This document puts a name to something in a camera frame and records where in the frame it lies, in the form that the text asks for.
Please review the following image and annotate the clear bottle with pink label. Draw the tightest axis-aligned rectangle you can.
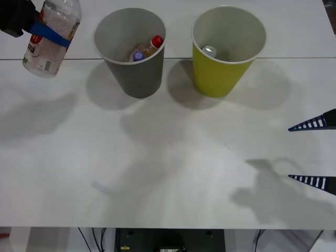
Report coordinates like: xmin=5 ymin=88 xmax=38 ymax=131
xmin=22 ymin=0 xmax=82 ymax=79

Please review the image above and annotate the black cable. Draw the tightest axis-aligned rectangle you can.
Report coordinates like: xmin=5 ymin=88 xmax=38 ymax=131
xmin=91 ymin=227 xmax=108 ymax=252
xmin=78 ymin=227 xmax=91 ymax=252

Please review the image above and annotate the red-capped bottle with orange drink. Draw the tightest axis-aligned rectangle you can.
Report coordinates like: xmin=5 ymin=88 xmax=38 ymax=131
xmin=135 ymin=35 xmax=164 ymax=59

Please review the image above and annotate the white table leg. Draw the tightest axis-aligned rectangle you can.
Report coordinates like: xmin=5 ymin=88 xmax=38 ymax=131
xmin=8 ymin=227 xmax=31 ymax=252

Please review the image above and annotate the silver drink can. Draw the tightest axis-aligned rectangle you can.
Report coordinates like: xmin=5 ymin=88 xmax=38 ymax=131
xmin=201 ymin=46 xmax=218 ymax=58

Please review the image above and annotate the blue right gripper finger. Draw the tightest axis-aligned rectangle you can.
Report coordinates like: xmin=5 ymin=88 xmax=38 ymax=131
xmin=288 ymin=174 xmax=336 ymax=196
xmin=287 ymin=108 xmax=336 ymax=132

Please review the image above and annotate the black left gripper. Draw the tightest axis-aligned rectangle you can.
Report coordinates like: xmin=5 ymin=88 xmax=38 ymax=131
xmin=0 ymin=0 xmax=72 ymax=49

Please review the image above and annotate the purple-capped plastic bottle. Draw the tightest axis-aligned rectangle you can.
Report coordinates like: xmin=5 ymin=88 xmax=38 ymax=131
xmin=127 ymin=50 xmax=146 ymax=64

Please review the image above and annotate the yellow-green plastic bin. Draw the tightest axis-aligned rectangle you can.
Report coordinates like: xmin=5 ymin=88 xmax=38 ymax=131
xmin=191 ymin=5 xmax=267 ymax=99

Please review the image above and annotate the black robot torso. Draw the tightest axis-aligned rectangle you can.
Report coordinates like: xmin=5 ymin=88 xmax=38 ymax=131
xmin=115 ymin=228 xmax=226 ymax=252

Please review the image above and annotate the grey plastic bin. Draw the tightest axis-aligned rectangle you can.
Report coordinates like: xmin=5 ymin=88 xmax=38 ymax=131
xmin=92 ymin=7 xmax=168 ymax=99

